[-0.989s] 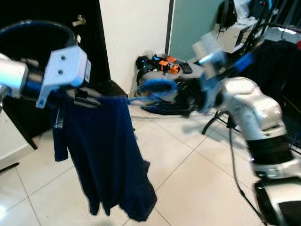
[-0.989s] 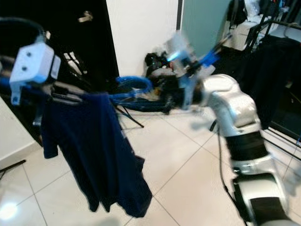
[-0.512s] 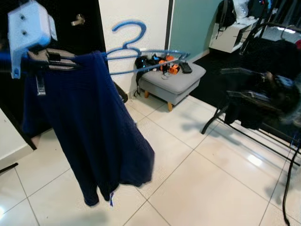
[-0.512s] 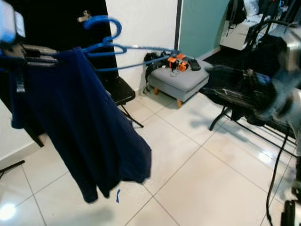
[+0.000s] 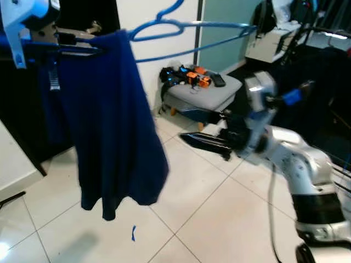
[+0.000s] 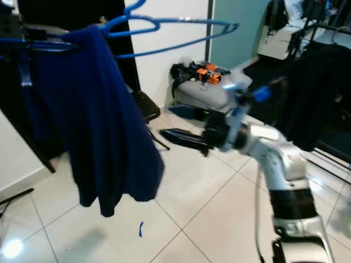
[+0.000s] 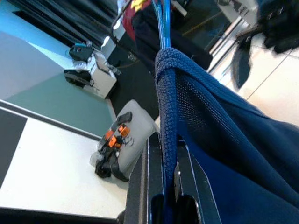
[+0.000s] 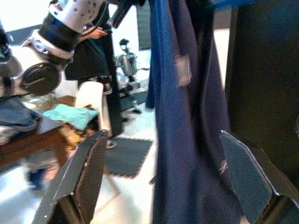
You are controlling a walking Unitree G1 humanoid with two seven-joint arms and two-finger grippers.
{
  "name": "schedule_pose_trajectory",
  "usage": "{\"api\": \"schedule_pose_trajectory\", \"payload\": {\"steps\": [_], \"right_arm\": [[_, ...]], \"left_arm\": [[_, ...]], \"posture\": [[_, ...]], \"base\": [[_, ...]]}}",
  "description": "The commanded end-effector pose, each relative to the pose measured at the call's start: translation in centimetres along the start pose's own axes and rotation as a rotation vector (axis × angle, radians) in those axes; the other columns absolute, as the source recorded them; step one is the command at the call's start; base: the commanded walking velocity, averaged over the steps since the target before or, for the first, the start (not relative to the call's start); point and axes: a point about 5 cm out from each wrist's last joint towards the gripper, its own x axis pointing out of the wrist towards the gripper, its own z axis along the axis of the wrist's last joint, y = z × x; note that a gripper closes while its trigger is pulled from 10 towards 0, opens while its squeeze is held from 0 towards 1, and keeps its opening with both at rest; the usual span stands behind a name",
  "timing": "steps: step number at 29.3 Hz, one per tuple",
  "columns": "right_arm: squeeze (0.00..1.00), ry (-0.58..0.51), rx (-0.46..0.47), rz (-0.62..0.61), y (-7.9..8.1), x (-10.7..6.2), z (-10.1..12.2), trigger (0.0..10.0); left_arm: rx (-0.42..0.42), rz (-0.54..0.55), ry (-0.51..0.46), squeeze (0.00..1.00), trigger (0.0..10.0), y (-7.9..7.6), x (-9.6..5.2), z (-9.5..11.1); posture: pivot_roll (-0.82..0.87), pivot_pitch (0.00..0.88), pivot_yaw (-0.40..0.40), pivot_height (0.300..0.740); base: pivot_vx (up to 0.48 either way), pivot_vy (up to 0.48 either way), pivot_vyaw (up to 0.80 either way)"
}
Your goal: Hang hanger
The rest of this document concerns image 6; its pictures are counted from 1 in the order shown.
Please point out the black hanging bag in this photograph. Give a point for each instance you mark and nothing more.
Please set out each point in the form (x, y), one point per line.
(276, 15)

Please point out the orange black tool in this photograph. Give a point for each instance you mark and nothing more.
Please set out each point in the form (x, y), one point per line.
(202, 73)
(209, 66)
(214, 78)

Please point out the blue plastic hanger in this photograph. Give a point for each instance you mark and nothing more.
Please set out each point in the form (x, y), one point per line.
(197, 22)

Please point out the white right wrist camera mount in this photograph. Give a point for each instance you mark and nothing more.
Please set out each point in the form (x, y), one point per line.
(238, 90)

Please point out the black device blue lights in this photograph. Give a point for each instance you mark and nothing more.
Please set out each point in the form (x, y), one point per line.
(182, 71)

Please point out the white shelf unit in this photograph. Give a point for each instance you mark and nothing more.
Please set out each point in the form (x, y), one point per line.
(277, 44)

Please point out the navy blue garment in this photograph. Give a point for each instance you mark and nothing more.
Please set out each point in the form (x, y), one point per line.
(104, 137)

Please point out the black metal clothes rack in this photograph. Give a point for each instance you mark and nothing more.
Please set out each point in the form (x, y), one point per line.
(315, 27)

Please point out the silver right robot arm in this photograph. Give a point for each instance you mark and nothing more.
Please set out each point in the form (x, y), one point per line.
(279, 159)

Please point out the white cabinet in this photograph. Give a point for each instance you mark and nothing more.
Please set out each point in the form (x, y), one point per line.
(22, 159)

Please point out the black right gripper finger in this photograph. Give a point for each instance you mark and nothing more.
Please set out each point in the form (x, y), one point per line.
(196, 149)
(184, 136)

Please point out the grey upholstered stool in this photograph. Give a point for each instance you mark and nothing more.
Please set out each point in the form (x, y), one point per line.
(197, 96)

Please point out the blue tape strip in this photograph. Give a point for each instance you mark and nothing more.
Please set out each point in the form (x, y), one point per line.
(141, 229)

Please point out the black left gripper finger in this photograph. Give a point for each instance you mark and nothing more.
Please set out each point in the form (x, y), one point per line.
(46, 32)
(52, 46)

